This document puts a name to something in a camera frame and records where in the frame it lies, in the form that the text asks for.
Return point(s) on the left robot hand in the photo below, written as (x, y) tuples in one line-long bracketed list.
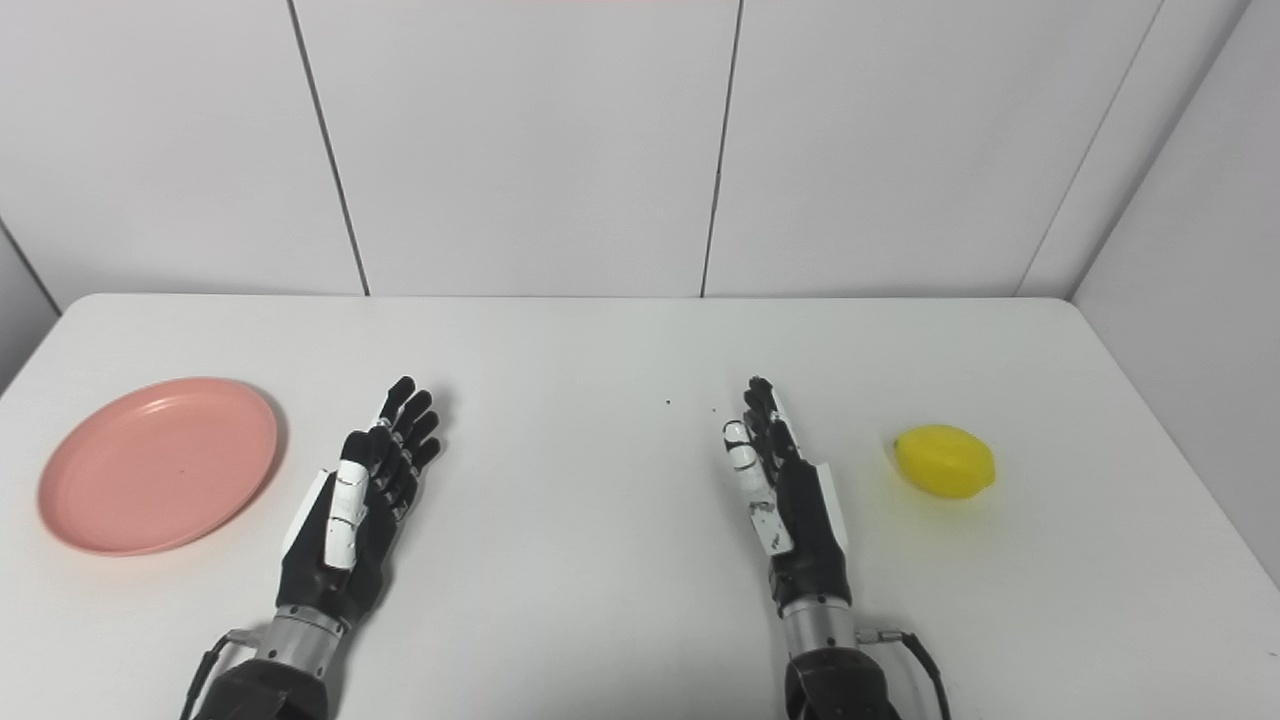
[(350, 530)]

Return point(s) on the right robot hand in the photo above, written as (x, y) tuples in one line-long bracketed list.
[(800, 520)]

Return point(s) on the yellow lemon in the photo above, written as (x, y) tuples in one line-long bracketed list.
[(945, 461)]

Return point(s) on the pink plate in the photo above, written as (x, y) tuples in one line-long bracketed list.
[(158, 465)]

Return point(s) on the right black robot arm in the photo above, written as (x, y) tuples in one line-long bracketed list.
[(830, 665)]

